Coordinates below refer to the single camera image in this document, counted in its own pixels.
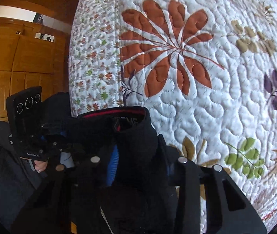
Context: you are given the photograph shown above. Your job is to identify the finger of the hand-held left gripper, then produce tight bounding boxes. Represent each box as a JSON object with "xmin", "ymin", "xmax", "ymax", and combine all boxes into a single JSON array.
[{"xmin": 57, "ymin": 129, "xmax": 83, "ymax": 162}]

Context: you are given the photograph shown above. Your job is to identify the floral quilted bedspread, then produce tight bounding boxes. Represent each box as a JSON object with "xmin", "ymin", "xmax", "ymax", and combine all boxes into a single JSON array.
[{"xmin": 68, "ymin": 0, "xmax": 277, "ymax": 232}]

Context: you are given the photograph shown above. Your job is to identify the person's left hand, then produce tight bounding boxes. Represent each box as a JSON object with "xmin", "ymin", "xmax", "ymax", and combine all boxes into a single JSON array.
[{"xmin": 35, "ymin": 160, "xmax": 48, "ymax": 173}]

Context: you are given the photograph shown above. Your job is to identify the wooden wardrobe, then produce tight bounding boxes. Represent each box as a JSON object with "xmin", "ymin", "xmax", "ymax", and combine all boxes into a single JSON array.
[{"xmin": 0, "ymin": 17, "xmax": 70, "ymax": 125}]

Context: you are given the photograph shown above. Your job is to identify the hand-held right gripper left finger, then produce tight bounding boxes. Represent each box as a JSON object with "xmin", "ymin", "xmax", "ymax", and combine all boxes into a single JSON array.
[{"xmin": 11, "ymin": 146, "xmax": 119, "ymax": 234}]

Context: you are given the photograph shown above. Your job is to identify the black pants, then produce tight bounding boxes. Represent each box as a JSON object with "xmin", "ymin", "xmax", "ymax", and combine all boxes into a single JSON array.
[{"xmin": 42, "ymin": 91, "xmax": 180, "ymax": 234}]

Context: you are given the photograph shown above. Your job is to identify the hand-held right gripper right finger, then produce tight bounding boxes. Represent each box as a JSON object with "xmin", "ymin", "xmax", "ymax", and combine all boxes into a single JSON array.
[{"xmin": 157, "ymin": 135, "xmax": 268, "ymax": 234}]

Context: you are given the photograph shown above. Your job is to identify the person's dark jacket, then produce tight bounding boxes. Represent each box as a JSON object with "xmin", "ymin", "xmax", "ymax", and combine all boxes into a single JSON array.
[{"xmin": 0, "ymin": 121, "xmax": 56, "ymax": 227}]

